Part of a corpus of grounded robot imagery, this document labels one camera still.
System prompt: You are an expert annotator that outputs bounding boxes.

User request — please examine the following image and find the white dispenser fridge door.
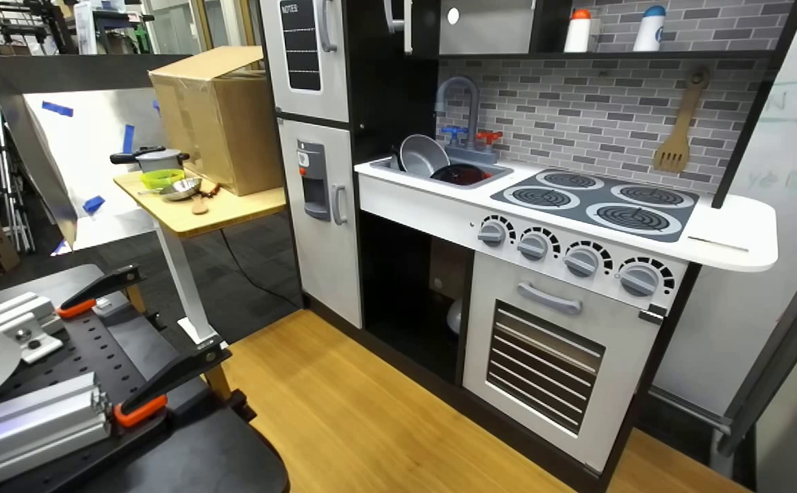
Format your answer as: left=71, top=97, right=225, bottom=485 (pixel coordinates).
left=273, top=118, right=364, bottom=332

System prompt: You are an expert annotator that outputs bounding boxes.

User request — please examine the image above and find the toy stove top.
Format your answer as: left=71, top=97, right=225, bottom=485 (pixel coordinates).
left=489, top=163, right=701, bottom=243

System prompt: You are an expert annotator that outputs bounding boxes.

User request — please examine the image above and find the white toy oven door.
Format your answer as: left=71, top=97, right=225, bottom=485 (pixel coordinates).
left=460, top=251, right=667, bottom=473

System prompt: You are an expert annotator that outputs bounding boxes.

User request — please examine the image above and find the silver toy pot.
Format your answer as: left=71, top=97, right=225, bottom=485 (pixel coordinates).
left=442, top=296, right=467, bottom=336

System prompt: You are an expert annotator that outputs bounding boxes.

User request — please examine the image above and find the gray toy bowl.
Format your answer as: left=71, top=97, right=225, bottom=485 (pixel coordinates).
left=393, top=132, right=453, bottom=181

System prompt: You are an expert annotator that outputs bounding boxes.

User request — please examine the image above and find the black toy pan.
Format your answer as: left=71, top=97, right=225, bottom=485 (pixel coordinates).
left=430, top=160, right=493, bottom=188

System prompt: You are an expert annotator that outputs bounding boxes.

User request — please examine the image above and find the gray toy stove knob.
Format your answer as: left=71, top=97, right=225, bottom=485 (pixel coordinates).
left=514, top=225, right=562, bottom=264
left=474, top=212, right=518, bottom=251
left=614, top=255, right=678, bottom=300
left=562, top=237, right=616, bottom=282

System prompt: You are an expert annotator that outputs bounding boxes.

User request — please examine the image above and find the white toy sink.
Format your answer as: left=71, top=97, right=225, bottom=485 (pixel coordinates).
left=367, top=151, right=519, bottom=190

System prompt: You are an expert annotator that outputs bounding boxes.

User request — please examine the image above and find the black white toy kitchen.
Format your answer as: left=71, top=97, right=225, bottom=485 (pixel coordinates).
left=253, top=0, right=797, bottom=493

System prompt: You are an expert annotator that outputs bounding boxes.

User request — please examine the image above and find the gray toy faucet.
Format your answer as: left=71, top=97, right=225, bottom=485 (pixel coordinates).
left=431, top=73, right=507, bottom=152

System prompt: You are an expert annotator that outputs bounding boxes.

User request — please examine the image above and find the light wooden desk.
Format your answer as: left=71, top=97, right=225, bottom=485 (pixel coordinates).
left=112, top=166, right=290, bottom=349

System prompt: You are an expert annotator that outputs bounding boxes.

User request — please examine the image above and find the large brown cardboard box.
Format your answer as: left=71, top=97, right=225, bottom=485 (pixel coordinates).
left=145, top=43, right=285, bottom=197

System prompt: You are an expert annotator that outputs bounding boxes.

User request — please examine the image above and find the silver metal bowl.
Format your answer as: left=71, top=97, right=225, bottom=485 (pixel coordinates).
left=159, top=175, right=206, bottom=204

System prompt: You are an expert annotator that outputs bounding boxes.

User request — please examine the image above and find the white toy microwave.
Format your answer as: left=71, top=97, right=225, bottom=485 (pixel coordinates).
left=403, top=0, right=540, bottom=56

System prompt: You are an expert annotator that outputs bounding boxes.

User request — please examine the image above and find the green bowl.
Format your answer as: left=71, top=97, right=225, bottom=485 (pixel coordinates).
left=137, top=166, right=189, bottom=195

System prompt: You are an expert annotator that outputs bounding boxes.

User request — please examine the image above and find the orange black clamp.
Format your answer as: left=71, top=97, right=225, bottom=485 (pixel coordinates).
left=106, top=338, right=236, bottom=434
left=55, top=263, right=145, bottom=323

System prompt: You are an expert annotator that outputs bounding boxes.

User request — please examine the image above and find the white bottle orange cap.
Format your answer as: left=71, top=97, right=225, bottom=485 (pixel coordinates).
left=562, top=4, right=596, bottom=54

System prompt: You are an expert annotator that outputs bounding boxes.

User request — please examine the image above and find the wooden toy spatula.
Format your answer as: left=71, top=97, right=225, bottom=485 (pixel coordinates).
left=649, top=70, right=711, bottom=177

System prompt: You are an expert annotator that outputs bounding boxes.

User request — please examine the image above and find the black perforated breadboard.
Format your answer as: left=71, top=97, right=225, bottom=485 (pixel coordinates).
left=0, top=304, right=290, bottom=493

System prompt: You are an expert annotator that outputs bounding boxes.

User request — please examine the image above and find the white panel board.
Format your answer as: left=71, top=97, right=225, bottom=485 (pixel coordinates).
left=0, top=84, right=177, bottom=258

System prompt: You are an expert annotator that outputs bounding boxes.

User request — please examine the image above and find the white bottle blue cap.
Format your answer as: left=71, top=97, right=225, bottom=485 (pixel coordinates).
left=629, top=1, right=670, bottom=54

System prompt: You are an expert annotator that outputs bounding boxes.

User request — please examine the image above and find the large whiteboard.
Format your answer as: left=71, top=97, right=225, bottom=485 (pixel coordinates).
left=652, top=0, right=797, bottom=426

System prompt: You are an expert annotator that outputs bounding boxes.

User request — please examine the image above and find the aluminium extrusion bar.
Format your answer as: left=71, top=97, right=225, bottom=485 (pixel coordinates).
left=0, top=366, right=112, bottom=493

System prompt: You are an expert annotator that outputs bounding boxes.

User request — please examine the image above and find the black floor cable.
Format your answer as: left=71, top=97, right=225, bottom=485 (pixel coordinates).
left=216, top=226, right=303, bottom=314

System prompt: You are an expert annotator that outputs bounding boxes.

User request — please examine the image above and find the aluminium angle bracket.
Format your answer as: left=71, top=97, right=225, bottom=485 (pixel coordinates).
left=0, top=288, right=69, bottom=363

